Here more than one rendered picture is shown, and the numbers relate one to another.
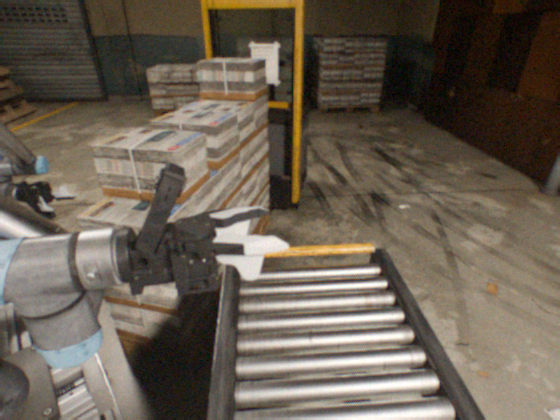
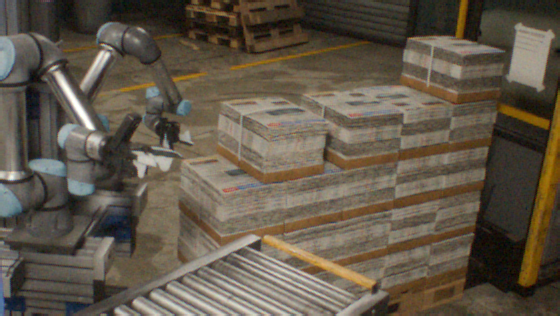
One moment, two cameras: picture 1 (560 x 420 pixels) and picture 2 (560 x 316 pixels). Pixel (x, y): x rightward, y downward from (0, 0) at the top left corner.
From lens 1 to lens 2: 160 cm
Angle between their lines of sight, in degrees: 39
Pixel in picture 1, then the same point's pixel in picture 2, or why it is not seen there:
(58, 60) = not seen: outside the picture
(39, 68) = not seen: outside the picture
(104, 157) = (226, 116)
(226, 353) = (171, 275)
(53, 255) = (83, 134)
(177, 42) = not seen: outside the picture
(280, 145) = (531, 185)
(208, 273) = (130, 168)
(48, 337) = (70, 171)
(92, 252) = (94, 138)
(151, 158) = (254, 128)
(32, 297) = (71, 149)
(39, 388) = (74, 234)
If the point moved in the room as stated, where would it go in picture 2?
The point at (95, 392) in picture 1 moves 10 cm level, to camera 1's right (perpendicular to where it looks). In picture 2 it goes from (96, 257) to (114, 269)
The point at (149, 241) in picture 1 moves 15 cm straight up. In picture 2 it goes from (114, 143) to (114, 88)
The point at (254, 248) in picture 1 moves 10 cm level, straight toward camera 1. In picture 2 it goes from (141, 159) to (110, 168)
